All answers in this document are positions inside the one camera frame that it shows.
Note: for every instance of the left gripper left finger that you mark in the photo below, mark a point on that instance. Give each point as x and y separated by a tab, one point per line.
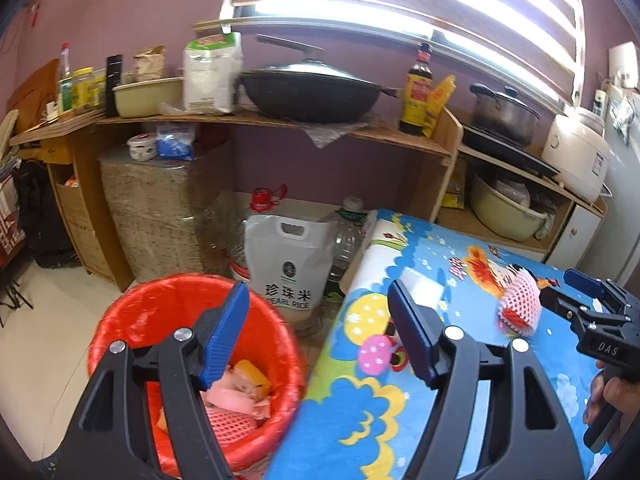
110	435

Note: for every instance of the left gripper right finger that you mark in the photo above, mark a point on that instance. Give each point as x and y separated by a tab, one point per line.
527	434

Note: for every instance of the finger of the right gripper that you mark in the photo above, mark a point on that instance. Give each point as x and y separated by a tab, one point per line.
611	299
591	287

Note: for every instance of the small pink foam fruit net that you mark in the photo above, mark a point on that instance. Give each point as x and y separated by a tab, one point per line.
520	307

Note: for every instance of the large pink foam fruit net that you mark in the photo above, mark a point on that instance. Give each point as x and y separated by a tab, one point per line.
229	427

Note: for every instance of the yellow scrub sponge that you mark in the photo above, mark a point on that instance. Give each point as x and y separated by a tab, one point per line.
249	379

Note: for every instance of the wooden kitchen shelf unit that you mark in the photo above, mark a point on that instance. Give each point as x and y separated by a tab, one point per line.
382	166

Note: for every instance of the person's right hand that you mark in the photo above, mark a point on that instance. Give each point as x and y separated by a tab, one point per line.
624	396

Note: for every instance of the white cabinet door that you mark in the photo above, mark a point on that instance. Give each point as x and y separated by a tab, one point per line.
575	239

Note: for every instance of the white refrigerator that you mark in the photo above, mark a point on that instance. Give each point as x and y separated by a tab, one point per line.
614	250

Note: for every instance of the cream basin in cabinet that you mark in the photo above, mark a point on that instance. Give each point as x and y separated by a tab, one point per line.
501	215

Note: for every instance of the white rice cooker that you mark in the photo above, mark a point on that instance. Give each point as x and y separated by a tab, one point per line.
576	147

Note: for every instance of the yellow package in cabinet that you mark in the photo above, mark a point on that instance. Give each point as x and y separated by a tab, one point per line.
454	197

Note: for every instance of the black induction cooktop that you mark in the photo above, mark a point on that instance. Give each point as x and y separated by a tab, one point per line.
499	147

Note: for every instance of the blue cartoon tablecloth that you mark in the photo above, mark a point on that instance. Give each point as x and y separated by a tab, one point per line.
365	410

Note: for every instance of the steel cooking pot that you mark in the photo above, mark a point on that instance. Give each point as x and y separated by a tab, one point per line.
504	114

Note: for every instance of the clear plastic water bottle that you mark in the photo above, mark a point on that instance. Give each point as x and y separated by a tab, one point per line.
347	234

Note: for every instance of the yellow snack packet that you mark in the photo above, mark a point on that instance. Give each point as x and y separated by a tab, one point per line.
436	101

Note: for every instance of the white microwave oven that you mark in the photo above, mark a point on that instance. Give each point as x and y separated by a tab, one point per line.
623	65

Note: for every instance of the wrapped woven box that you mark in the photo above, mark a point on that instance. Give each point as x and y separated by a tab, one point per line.
172	216

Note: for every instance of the dark soy sauce bottle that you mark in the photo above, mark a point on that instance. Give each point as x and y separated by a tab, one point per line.
417	88

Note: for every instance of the white pearl rice bag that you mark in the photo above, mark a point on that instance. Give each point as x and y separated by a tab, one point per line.
289	262

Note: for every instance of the window blinds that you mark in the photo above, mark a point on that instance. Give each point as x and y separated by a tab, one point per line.
540	44

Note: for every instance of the red capped oil jug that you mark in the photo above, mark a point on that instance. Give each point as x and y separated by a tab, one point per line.
264	199

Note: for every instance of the small white tub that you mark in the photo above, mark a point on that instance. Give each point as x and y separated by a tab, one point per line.
143	147

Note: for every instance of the blue salt bag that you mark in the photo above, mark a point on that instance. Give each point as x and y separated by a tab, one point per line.
175	140

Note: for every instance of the black wok with lid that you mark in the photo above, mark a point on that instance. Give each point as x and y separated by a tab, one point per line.
310	90

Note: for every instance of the cream basin on shelf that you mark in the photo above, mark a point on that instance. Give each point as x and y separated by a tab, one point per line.
144	98

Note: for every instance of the clear vinegar bottle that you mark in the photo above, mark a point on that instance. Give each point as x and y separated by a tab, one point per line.
65	83

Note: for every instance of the yellow jar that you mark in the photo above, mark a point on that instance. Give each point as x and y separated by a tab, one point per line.
83	90

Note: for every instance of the black thermos bottle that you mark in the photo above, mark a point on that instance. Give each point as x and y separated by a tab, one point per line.
113	77

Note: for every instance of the brown paper bag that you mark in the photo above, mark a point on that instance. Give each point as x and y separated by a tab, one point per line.
149	63

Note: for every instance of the white flour bag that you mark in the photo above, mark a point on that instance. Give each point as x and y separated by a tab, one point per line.
211	68

